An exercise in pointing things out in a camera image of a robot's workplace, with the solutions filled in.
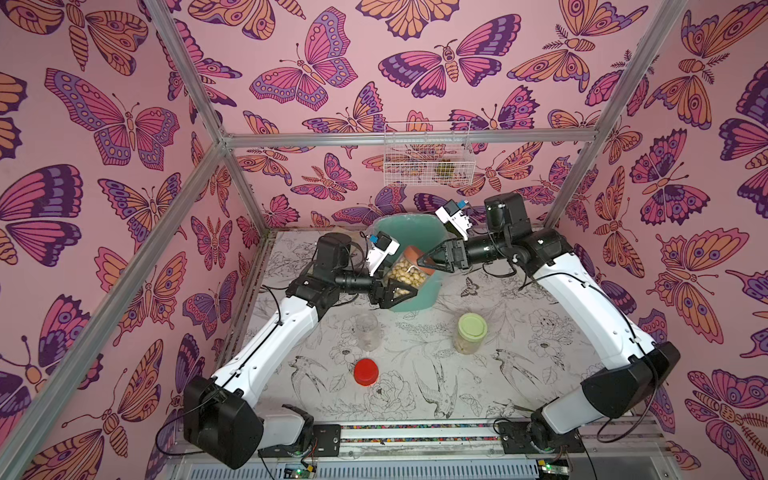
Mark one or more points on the aluminium front rail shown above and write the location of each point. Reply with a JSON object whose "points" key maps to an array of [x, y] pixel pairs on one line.
{"points": [[475, 437]]}

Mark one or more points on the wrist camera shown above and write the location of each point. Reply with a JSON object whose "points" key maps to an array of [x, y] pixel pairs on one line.
{"points": [[452, 213], [381, 247]]}

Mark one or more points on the brown jar lid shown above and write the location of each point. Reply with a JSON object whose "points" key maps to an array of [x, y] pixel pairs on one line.
{"points": [[412, 255]]}

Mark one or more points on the teal plastic trash bin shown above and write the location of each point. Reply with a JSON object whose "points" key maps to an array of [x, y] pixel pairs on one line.
{"points": [[416, 234]]}

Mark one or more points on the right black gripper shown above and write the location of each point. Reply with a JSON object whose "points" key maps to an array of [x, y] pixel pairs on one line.
{"points": [[459, 254]]}

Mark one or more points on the red jar lid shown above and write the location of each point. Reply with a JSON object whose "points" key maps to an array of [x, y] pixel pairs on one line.
{"points": [[366, 372]]}

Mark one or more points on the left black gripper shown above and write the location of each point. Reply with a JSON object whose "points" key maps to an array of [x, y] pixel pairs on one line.
{"points": [[382, 298]]}

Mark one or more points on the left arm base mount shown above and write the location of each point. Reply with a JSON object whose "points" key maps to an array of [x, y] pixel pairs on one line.
{"points": [[324, 440]]}

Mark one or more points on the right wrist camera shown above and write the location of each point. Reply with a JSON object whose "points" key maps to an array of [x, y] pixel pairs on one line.
{"points": [[452, 213]]}

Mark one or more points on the brown-lid peanut jar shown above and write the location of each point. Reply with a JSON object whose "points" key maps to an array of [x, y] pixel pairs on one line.
{"points": [[404, 271]]}

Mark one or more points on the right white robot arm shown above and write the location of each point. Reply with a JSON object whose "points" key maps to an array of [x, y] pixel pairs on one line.
{"points": [[635, 365]]}

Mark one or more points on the green-lid peanut jar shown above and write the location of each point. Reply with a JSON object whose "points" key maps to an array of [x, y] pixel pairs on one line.
{"points": [[471, 330]]}

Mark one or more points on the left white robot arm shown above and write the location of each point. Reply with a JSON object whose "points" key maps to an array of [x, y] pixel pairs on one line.
{"points": [[219, 412]]}

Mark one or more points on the clear jar of peanuts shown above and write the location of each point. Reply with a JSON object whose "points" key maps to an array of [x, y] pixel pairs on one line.
{"points": [[368, 332]]}

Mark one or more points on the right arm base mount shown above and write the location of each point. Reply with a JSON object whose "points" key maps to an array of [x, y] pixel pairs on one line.
{"points": [[525, 437]]}

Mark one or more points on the white wire basket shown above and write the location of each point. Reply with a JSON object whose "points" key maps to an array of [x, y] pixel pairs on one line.
{"points": [[428, 154]]}

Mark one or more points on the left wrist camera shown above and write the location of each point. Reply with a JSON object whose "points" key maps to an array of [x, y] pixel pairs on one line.
{"points": [[381, 247]]}

